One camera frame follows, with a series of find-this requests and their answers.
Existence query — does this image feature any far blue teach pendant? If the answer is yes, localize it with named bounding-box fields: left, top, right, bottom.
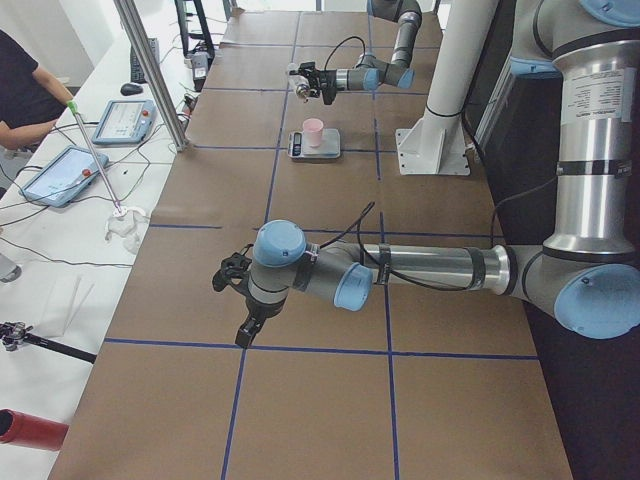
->
left=92, top=100, right=157, bottom=145

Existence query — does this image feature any clear glass sauce bottle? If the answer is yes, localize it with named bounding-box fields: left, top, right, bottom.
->
left=288, top=70, right=311, bottom=102

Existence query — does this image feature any black computer mouse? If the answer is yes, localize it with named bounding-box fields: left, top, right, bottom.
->
left=120, top=83, right=144, bottom=96

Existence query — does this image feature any silver digital kitchen scale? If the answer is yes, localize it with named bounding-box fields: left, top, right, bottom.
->
left=287, top=128, right=341, bottom=161

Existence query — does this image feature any person in black shirt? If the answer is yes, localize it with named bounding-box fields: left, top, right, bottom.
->
left=1, top=31, right=73, bottom=150

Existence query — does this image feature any pink paper cup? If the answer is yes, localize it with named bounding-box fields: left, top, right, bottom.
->
left=302, top=118, right=324, bottom=148

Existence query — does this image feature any white crumpled cloth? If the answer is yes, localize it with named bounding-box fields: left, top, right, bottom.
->
left=105, top=206, right=149, bottom=254

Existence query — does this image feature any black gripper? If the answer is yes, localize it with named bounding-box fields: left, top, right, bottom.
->
left=298, top=61, right=338, bottom=105
left=212, top=253, right=280, bottom=348

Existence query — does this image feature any near blue teach pendant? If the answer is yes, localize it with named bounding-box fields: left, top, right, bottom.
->
left=20, top=146, right=99, bottom=208

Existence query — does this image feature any blue teach pendant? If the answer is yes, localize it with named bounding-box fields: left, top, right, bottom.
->
left=92, top=100, right=157, bottom=145
left=20, top=146, right=99, bottom=208

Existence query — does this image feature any black keyboard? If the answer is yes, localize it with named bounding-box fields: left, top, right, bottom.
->
left=130, top=37, right=160, bottom=84

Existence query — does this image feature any black tripod rod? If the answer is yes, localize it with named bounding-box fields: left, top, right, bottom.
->
left=1, top=322, right=97, bottom=364

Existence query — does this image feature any aluminium frame post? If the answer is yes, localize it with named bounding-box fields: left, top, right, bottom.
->
left=114, top=0, right=188, bottom=152

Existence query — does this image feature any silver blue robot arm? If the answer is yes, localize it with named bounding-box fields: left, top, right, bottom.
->
left=212, top=1, right=639, bottom=347
left=285, top=1, right=422, bottom=105

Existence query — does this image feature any red cylinder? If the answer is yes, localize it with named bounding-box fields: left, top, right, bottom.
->
left=1, top=409, right=69, bottom=451

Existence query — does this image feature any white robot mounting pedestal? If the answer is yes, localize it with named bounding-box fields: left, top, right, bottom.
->
left=396, top=1, right=479, bottom=176

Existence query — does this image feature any clear plastic sheet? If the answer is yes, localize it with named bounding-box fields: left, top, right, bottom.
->
left=37, top=275, right=94, bottom=338

